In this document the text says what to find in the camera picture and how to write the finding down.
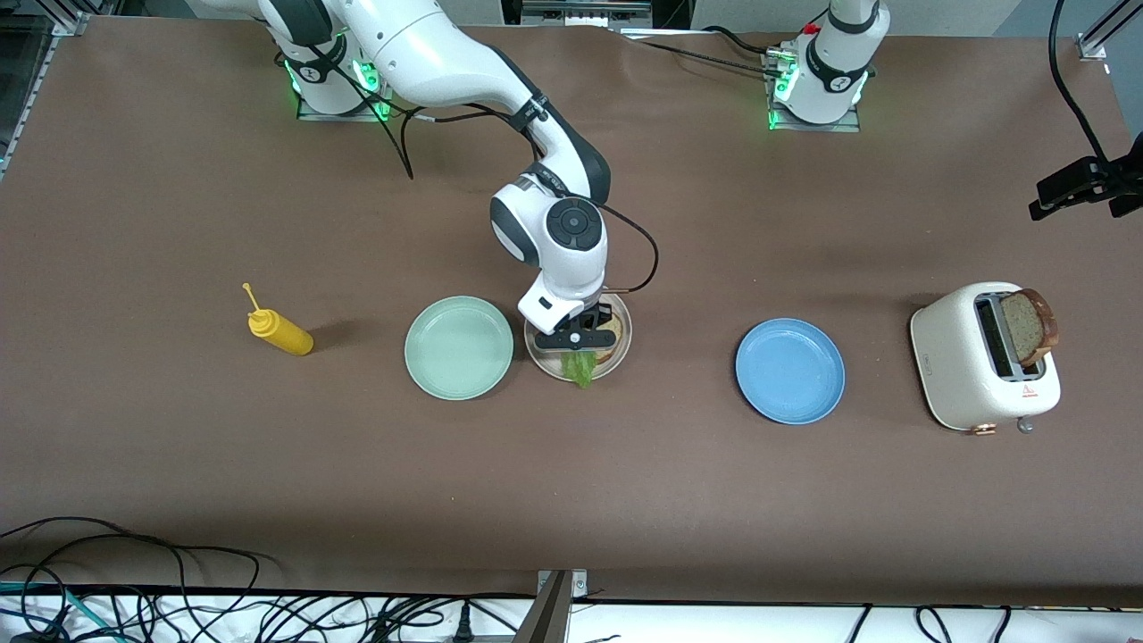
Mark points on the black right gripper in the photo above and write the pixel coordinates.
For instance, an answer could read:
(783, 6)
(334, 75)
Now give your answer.
(596, 318)

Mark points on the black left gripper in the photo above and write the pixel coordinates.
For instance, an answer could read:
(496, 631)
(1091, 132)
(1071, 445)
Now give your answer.
(1077, 179)

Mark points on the light-crumb bread slice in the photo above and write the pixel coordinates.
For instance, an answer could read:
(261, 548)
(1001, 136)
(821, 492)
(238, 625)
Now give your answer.
(605, 353)

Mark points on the green lettuce leaf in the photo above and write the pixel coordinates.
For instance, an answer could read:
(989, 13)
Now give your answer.
(580, 368)

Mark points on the yellow mustard squeeze bottle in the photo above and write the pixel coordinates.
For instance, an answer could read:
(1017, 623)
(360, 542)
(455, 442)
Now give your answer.
(286, 335)

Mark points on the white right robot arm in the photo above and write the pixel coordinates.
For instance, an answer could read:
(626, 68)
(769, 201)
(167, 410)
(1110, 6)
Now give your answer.
(429, 54)

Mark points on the beige plate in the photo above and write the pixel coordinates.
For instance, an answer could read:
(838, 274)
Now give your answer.
(545, 357)

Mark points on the green plate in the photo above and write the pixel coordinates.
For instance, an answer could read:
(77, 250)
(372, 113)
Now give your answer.
(459, 348)

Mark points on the blue plate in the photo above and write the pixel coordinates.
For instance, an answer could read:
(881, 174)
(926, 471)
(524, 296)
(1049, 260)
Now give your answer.
(790, 371)

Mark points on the dark-crumb bread slice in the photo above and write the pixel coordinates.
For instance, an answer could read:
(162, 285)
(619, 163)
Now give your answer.
(1022, 326)

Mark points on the white two-slot toaster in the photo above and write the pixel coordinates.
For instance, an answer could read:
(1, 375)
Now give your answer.
(955, 357)

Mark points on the black and silver equipment rack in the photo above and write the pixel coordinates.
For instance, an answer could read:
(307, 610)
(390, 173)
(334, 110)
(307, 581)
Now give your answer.
(585, 11)

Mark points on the black power plug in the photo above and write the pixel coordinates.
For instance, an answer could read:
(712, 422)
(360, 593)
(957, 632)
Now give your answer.
(463, 627)

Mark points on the aluminium corner frame profile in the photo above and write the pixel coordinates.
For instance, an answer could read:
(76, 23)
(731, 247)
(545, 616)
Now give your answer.
(1091, 45)

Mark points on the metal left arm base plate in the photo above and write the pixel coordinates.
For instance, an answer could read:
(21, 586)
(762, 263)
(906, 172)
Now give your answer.
(848, 126)

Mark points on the metal table edge bracket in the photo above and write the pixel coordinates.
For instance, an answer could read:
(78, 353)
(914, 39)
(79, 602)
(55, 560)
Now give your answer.
(549, 616)

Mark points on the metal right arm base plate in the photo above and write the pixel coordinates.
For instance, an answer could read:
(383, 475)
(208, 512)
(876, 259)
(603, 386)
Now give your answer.
(339, 116)

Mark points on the grey aluminium frame enclosure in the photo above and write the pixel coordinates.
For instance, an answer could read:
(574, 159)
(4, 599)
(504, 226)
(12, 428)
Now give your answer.
(27, 71)

